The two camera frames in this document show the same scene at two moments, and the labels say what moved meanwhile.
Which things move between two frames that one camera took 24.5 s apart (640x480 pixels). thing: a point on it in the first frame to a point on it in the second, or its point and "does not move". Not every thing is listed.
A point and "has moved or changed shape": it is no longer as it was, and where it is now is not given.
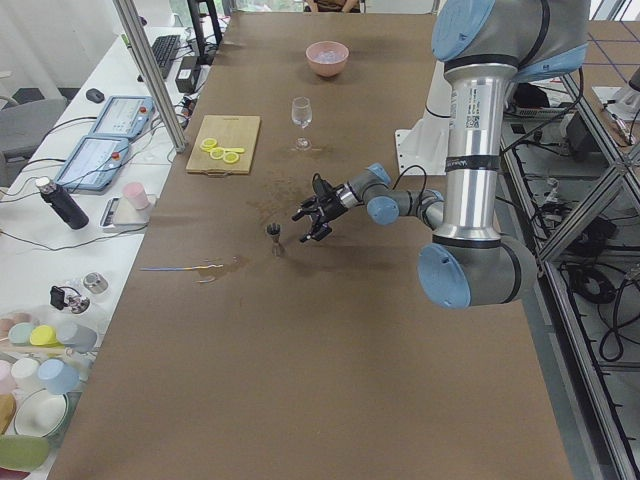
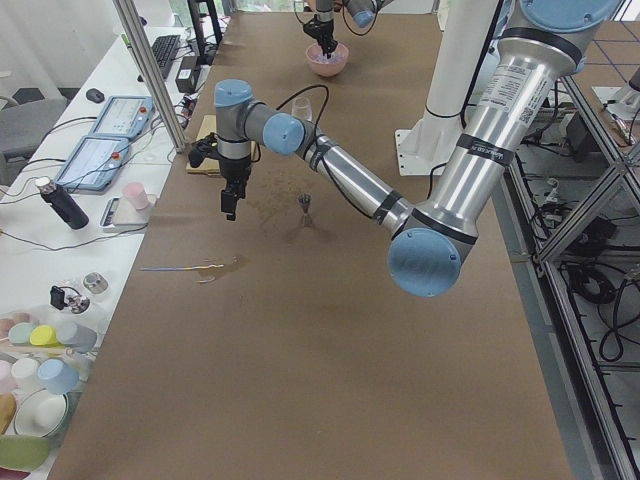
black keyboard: x=164 y=49 does not move
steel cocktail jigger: x=274 y=229 has moved or changed shape
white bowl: x=40 y=413 does not move
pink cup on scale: x=136 y=194 does not move
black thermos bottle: x=63 y=203 does not move
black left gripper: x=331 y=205 to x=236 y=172
